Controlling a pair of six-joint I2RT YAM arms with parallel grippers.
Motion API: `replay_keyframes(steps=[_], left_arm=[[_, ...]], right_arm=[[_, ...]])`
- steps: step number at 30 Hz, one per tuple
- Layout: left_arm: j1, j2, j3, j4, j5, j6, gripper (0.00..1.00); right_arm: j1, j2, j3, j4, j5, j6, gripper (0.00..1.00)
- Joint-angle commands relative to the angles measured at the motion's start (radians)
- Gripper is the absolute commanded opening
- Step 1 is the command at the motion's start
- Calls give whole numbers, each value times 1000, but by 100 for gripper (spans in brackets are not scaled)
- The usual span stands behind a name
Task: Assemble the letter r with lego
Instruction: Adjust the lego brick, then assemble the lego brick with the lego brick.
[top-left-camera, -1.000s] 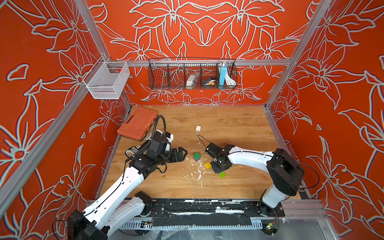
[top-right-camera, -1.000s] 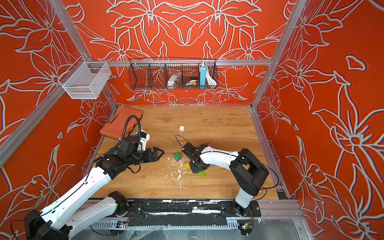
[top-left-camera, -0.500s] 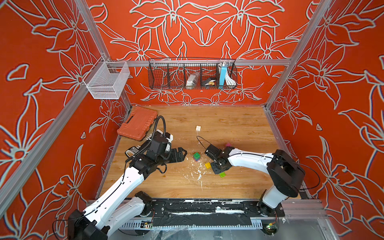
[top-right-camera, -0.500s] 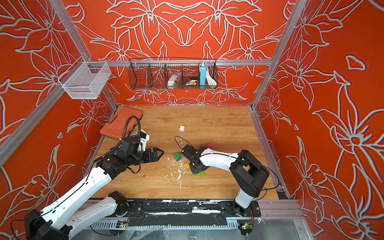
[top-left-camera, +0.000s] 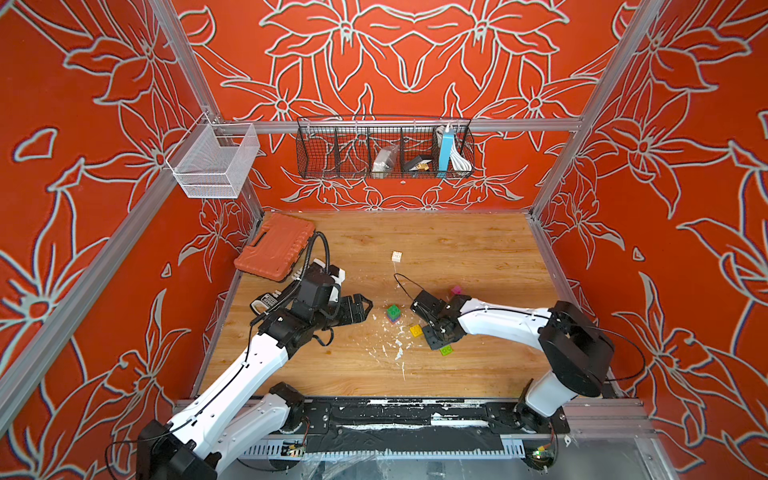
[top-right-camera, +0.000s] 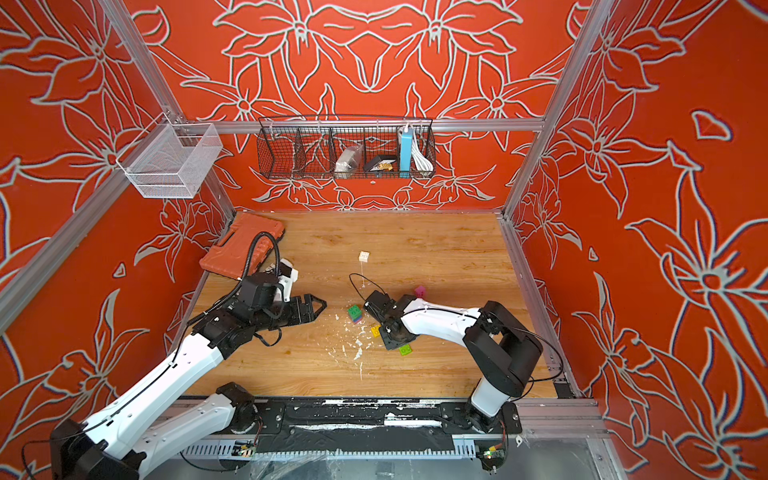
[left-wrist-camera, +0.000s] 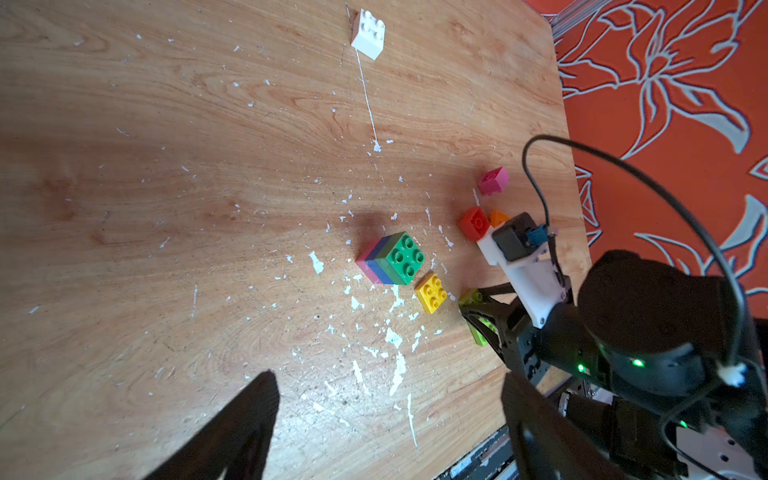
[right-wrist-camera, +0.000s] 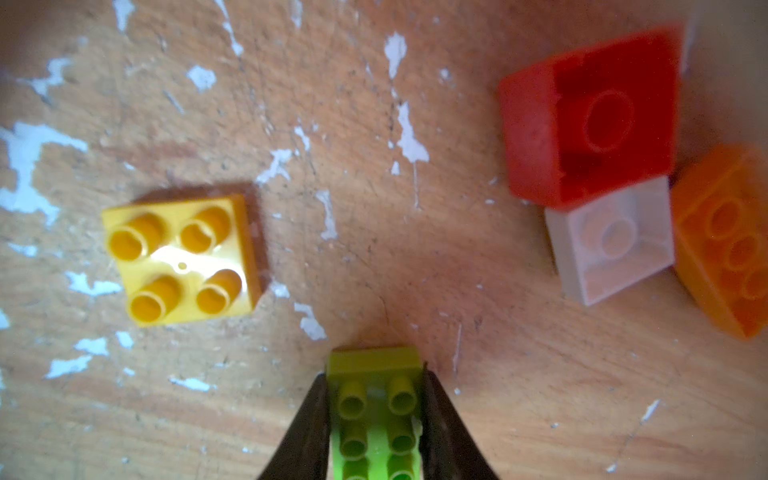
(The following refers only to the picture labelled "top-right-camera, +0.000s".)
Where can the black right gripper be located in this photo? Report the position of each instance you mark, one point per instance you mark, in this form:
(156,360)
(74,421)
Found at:
(389,345)

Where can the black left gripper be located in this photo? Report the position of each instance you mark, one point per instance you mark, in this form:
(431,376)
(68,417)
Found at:
(299,306)

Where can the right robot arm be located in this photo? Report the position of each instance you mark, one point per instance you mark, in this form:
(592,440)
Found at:
(505,352)

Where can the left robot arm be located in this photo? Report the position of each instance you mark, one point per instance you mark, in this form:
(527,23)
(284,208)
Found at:
(125,439)

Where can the orange tool case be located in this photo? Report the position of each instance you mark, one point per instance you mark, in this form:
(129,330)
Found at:
(227,256)

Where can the black item in basket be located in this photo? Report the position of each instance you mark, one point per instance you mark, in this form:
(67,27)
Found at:
(381,164)

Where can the grey packet in basket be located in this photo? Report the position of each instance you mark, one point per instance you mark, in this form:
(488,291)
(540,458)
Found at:
(348,162)

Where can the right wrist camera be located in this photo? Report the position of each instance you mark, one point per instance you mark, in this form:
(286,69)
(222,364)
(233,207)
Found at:
(378,304)

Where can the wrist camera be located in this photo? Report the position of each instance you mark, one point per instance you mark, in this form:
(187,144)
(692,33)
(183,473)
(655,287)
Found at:
(266,288)
(378,304)

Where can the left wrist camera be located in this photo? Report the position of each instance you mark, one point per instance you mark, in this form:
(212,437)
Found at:
(266,288)

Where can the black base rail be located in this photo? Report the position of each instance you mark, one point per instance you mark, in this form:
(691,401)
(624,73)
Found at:
(374,428)

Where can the black wire basket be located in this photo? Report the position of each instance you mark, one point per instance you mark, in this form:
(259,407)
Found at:
(297,147)

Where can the white wire basket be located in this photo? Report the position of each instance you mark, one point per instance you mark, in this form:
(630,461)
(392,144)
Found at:
(172,161)

